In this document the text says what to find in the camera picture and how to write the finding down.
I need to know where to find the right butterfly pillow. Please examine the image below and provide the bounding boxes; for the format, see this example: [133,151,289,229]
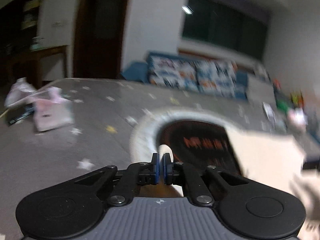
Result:
[196,60,236,98]

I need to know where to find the cream white garment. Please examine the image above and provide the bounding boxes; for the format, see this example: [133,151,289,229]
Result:
[227,129,319,239]

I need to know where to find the blue corner sofa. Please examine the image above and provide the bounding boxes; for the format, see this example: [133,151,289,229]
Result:
[120,52,276,100]

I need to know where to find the butterfly pillow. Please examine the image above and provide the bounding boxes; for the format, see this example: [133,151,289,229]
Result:
[196,60,236,98]
[148,55,198,92]

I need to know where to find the yellow orange plush toys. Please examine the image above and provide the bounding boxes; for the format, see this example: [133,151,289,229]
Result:
[290,91,304,108]

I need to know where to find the green bowl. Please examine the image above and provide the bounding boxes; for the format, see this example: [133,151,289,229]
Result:
[276,98,292,114]

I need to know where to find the grey cushion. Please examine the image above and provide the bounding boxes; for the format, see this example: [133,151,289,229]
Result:
[246,75,276,105]

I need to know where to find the pink white bag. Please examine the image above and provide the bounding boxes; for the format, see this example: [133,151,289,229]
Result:
[4,77,74,132]

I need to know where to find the black induction cooktop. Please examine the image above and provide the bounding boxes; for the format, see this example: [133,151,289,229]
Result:
[130,107,241,178]

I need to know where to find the wooden side table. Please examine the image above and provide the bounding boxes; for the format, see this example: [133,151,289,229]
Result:
[23,45,68,88]

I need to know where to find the dark window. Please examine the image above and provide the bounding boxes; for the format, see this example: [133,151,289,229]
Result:
[182,0,268,60]

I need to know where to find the left butterfly pillow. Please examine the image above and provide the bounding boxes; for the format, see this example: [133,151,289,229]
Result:
[148,55,198,92]

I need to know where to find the grey star tablecloth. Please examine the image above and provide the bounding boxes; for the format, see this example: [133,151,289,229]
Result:
[0,77,313,240]

